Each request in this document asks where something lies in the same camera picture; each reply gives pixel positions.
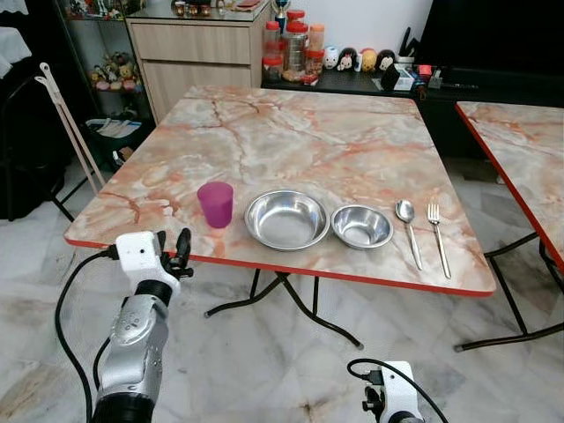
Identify stack of magazines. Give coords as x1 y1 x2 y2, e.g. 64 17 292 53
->
93 116 142 140

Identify tall clear jar red lid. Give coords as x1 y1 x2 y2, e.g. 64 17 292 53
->
284 21 309 82

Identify black display shelf with toys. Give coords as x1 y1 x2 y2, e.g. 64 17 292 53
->
53 0 146 168

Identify marble folding table with tableware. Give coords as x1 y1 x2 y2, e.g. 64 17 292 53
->
63 85 498 349

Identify purple plastic cup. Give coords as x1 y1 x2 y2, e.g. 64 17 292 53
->
197 182 235 230

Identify light wooden drawer cabinet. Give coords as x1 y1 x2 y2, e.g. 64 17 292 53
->
126 0 283 122

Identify trophy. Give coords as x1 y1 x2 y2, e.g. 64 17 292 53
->
272 0 290 32

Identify white cloth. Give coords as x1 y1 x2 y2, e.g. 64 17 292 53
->
0 26 33 80

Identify black chair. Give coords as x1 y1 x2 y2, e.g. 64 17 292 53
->
0 66 89 221

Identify beige folding frame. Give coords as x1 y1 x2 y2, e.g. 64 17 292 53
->
35 62 107 195

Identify steel spoon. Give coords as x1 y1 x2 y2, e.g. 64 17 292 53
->
395 199 425 271

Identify steel fork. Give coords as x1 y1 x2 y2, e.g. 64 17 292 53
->
427 204 452 280

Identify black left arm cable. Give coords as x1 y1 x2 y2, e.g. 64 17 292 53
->
55 247 120 423

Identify black television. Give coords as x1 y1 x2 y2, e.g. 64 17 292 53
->
414 0 564 73

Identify medium jar red lid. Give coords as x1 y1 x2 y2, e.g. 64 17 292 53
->
263 21 284 61

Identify large steel bowl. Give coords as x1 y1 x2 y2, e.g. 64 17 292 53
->
244 189 331 252

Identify empty marble folding table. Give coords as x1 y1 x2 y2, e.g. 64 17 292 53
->
454 100 564 353

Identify small steel bowl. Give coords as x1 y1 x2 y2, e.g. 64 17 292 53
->
330 204 395 250

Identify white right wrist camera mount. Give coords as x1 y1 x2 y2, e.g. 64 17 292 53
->
381 360 425 423

